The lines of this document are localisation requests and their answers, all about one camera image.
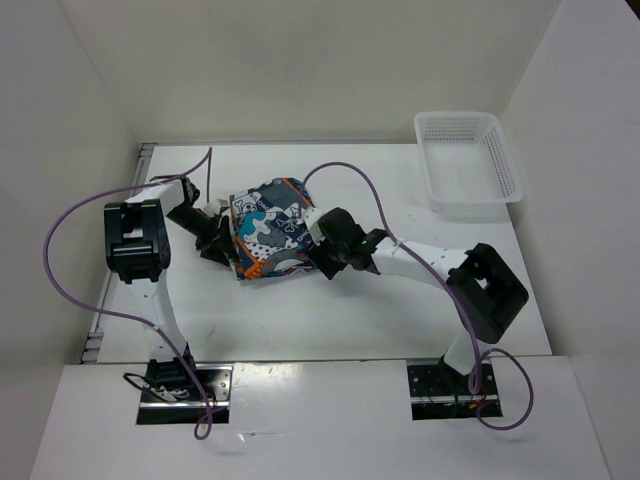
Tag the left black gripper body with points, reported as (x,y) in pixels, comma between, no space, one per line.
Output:
(200,226)

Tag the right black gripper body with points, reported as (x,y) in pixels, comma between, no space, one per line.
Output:
(332,253)

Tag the colourful patterned shorts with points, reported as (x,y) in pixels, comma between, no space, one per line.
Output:
(269,237)

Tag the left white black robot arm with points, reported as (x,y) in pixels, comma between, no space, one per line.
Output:
(138,251)

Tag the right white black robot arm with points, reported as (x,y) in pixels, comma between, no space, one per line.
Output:
(486,293)

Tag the white perforated plastic basket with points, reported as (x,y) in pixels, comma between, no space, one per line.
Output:
(466,159)

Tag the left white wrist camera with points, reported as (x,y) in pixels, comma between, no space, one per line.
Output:
(216,207)

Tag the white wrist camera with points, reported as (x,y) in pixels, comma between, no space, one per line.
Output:
(310,219)
(216,207)

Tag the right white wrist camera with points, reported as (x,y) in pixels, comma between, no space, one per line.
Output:
(310,219)

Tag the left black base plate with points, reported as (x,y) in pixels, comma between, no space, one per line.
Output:
(182,405)

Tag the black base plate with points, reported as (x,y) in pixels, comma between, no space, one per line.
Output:
(438,392)
(182,405)

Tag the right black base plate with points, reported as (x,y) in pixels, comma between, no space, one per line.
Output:
(438,392)

